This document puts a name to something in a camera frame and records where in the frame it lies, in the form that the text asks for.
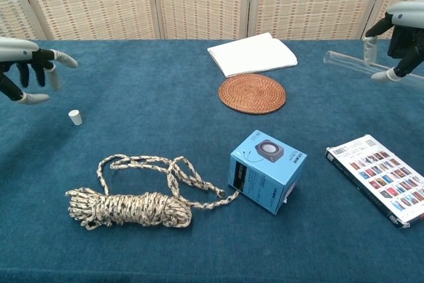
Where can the clear glass tube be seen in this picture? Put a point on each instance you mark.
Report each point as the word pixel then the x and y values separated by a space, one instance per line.
pixel 351 61

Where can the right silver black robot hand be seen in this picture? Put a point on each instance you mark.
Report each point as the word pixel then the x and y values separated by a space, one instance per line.
pixel 405 44

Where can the woven bamboo folding screen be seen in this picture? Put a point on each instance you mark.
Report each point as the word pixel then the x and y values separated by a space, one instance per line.
pixel 198 1

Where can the blue table cloth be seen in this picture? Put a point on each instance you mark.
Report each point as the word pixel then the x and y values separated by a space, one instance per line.
pixel 132 97

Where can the small white stopper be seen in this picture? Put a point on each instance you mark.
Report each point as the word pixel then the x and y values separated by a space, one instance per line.
pixel 75 117

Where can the blue speaker box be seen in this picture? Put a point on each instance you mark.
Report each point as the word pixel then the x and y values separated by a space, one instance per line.
pixel 265 177

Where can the round woven rattan coaster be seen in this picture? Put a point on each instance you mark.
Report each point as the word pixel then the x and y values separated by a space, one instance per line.
pixel 251 93

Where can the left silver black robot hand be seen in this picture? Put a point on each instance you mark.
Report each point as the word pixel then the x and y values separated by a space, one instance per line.
pixel 20 52

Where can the white box with picture grid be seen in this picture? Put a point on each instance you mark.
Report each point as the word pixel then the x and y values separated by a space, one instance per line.
pixel 381 177

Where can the white folded cloth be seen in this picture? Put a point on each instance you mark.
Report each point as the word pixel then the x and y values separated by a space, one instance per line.
pixel 251 53

